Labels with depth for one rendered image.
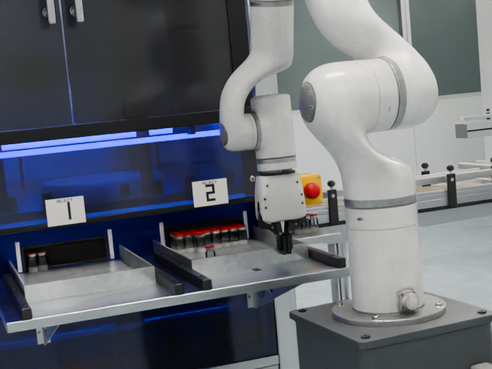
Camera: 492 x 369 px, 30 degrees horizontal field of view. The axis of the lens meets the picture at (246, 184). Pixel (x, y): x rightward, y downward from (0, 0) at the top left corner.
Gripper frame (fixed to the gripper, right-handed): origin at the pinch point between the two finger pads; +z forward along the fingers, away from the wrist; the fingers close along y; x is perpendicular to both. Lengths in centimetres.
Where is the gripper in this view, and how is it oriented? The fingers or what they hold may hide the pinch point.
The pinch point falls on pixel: (284, 244)
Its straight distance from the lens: 194.3
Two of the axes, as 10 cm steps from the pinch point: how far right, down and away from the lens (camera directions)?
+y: -9.4, 1.2, -3.2
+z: 1.0, 9.9, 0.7
